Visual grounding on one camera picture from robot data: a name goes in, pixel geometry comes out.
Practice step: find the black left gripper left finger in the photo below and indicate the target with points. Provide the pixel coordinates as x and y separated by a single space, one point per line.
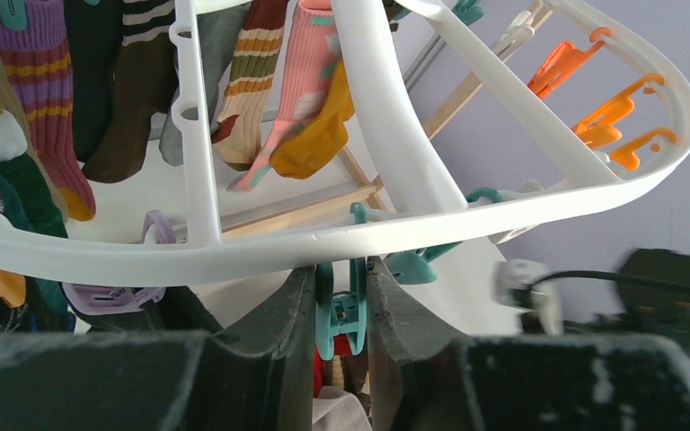
256 374

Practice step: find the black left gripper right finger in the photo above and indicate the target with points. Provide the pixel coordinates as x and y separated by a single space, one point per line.
427 375

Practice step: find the teal clothespin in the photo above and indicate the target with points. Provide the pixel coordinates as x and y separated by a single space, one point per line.
414 267
343 313

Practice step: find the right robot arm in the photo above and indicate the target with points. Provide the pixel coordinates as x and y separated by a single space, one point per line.
654 291

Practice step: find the white round clip hanger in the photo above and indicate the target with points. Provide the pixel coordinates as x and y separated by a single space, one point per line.
429 208

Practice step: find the lilac clothespin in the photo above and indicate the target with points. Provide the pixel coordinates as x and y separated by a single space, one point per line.
125 279

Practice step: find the mustard yellow sock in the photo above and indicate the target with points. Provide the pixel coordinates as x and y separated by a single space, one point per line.
308 151

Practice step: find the cream multi-striped sock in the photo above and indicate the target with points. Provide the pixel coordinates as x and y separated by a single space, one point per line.
237 138

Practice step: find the brown white-striped sock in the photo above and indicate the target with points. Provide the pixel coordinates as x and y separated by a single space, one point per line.
122 59

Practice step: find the pink sock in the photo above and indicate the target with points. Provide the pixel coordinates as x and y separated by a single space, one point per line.
313 52

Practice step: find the purple striped sock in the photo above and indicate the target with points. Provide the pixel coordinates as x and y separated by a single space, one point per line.
38 65

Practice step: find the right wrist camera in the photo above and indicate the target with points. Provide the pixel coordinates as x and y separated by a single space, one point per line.
516 285

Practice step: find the wooden rack frame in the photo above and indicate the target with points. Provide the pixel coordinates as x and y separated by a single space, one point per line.
359 186

